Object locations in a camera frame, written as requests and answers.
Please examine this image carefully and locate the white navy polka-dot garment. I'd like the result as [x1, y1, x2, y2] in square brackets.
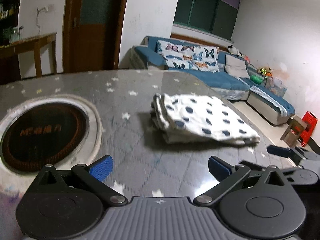
[151, 94, 260, 146]

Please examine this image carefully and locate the small wooden stool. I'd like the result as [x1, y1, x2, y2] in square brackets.
[280, 115, 308, 147]

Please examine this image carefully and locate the red plastic stool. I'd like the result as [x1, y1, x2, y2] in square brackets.
[299, 111, 318, 147]

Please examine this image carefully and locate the round induction cooktop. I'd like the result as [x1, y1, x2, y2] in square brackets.
[1, 94, 103, 176]

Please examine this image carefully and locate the grey star quilted table cover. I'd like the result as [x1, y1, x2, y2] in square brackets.
[1, 70, 293, 239]

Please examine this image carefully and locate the green ball toy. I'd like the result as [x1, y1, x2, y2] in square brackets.
[250, 75, 264, 85]

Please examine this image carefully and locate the colourful toy pile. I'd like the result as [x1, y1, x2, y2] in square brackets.
[257, 67, 272, 77]

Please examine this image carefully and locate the blue sectional sofa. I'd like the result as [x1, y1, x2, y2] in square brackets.
[130, 36, 295, 126]

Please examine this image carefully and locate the beige cushion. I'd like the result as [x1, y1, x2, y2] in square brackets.
[225, 55, 249, 79]

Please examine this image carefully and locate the black white plush toy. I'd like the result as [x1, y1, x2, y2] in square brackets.
[227, 45, 242, 57]

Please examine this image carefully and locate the butterfly print cushion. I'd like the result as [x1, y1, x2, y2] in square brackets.
[156, 40, 219, 73]

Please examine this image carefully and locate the wooden side table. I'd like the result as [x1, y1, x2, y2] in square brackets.
[0, 33, 57, 77]

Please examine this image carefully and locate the glass jug on table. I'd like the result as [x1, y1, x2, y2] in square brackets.
[9, 26, 23, 44]

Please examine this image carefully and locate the brown wooden door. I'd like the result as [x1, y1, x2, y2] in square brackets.
[62, 0, 127, 73]

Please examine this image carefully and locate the dark green window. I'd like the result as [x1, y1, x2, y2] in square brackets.
[174, 0, 241, 41]

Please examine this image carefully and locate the dark wooden shelf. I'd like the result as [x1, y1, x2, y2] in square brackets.
[0, 0, 21, 46]

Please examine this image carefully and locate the wall socket with cable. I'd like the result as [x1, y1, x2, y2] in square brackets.
[35, 4, 54, 35]

